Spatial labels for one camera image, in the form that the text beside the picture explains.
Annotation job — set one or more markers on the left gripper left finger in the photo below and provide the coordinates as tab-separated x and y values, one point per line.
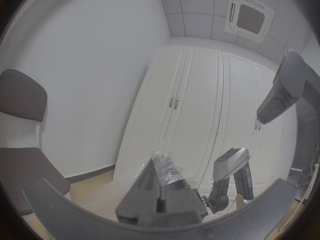
142	196

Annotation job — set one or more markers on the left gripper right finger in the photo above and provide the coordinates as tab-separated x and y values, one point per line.
182	201

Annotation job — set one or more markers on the clear plastic bag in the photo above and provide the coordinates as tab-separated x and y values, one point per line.
166	166

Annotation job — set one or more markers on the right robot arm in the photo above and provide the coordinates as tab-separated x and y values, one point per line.
230	161

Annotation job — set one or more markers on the white wardrobe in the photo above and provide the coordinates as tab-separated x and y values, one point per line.
195	96

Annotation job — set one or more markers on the grey white chair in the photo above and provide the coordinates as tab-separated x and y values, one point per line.
22	96

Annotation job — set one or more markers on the ceiling air conditioner vent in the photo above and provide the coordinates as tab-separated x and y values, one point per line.
250	16

